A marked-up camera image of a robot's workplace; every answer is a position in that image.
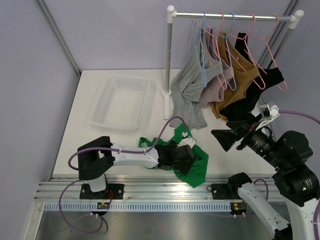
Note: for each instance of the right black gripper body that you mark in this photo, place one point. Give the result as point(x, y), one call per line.
point(259, 141)

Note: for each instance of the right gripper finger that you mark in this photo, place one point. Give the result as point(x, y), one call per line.
point(226, 138)
point(237, 123)

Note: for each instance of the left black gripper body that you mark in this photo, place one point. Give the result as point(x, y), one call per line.
point(183, 167)

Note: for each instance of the green tank top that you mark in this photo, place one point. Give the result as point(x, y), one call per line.
point(197, 174)

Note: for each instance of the pink mauve tank top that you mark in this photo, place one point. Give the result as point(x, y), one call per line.
point(218, 73)

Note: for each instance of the grey tank top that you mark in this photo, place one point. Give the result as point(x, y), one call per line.
point(186, 89)

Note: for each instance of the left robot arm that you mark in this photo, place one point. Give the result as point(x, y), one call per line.
point(98, 156)

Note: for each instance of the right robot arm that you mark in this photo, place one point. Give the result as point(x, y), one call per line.
point(299, 186)

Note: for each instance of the black tank top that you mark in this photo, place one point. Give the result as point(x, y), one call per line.
point(241, 109)

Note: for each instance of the mustard brown tank top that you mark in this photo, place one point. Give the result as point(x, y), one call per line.
point(244, 74)

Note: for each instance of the white plastic basket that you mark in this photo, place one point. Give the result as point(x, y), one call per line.
point(121, 103)

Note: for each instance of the white metal clothes rack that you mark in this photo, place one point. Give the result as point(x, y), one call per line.
point(292, 18)

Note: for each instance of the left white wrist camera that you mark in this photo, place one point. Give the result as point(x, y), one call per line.
point(187, 140)

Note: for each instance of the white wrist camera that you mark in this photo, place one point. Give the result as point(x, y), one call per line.
point(269, 112)
point(187, 140)

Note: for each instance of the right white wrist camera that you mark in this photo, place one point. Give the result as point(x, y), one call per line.
point(269, 112)

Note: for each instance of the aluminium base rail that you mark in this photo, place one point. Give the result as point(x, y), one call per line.
point(138, 188)

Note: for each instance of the white slotted cable duct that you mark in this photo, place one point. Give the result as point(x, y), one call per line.
point(119, 206)

